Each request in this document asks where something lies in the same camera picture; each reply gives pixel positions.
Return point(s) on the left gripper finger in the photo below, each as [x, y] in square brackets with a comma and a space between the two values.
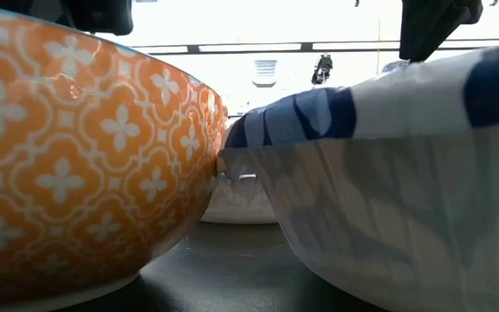
[102, 15]

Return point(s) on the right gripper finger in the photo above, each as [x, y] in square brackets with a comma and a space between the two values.
[427, 26]

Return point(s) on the orange bowl with blue inside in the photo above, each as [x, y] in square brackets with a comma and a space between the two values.
[80, 164]

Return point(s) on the blue white patterned paper bowl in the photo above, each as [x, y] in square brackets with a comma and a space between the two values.
[405, 195]
[241, 203]

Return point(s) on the black hanging camera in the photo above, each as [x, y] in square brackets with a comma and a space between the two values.
[323, 69]

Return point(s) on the ceiling air duct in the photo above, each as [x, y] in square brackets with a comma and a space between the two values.
[264, 71]

